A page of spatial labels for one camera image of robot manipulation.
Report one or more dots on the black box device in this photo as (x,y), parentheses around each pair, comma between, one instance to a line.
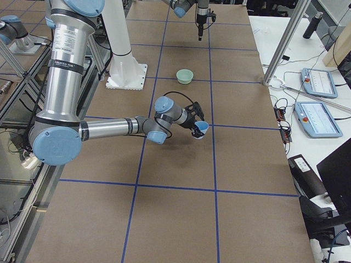
(305,177)

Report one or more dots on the metal rod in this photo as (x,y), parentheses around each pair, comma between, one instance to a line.
(341,107)

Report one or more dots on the white pedestal column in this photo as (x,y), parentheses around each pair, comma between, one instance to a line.
(125,72)

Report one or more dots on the small electronics board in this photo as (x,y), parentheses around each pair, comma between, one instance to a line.
(279,114)

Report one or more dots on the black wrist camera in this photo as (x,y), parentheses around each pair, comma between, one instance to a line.
(212,15)

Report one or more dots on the near blue teach pendant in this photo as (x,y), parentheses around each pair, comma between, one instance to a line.
(316,120)

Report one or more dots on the aluminium side frame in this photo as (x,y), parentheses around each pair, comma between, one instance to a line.
(96,53)

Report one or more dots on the mint green bowl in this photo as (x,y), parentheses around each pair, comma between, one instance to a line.
(184,76)

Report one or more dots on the light blue plastic cup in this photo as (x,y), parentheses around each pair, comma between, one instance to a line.
(203,125)

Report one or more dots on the blue teach pendant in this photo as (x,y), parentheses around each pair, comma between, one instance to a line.
(316,120)
(318,83)

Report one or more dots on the wooden board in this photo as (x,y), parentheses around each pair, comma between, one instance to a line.
(339,50)

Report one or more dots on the far blue teach pendant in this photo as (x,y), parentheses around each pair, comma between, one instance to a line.
(318,83)

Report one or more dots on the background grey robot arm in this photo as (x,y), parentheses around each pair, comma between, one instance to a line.
(14,34)

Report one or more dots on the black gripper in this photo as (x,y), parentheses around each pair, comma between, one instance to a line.
(188,124)
(201,19)

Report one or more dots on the aluminium frame post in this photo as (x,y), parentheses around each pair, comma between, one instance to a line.
(288,33)

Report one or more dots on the black water bottle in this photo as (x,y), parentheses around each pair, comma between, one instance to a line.
(313,25)

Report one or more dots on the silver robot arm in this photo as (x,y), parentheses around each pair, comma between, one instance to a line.
(181,7)
(57,135)

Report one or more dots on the black computer monitor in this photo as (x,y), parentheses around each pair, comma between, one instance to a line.
(334,171)

